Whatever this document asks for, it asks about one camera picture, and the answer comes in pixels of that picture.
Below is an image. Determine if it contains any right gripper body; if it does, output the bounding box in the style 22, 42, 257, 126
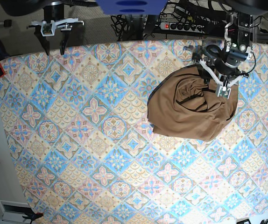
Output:
27, 18, 84, 29

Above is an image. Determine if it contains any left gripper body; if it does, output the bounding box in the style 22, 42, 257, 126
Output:
198, 59, 247, 88

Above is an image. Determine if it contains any brown t-shirt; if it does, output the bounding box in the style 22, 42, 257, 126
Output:
148, 65, 238, 141

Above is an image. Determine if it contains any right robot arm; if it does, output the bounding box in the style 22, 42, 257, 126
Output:
0, 0, 97, 55

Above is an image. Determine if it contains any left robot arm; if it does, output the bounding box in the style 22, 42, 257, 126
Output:
193, 0, 268, 91

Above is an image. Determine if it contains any white power strip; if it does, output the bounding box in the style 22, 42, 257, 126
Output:
159, 22, 204, 34

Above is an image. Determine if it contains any patterned tile tablecloth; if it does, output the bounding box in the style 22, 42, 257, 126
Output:
0, 40, 268, 224

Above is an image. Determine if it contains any orange black clamp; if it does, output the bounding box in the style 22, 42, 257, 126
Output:
22, 212, 43, 221

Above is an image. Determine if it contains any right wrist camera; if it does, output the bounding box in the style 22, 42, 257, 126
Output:
41, 20, 56, 37

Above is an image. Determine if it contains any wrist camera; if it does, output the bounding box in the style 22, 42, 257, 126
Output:
41, 20, 56, 37
216, 85, 231, 99

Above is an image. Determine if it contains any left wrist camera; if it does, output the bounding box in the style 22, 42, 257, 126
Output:
216, 85, 231, 99

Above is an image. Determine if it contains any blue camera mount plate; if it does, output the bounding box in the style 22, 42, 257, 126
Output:
96, 0, 168, 15

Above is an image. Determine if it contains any white wall vent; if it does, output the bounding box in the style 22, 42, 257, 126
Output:
0, 200, 32, 224

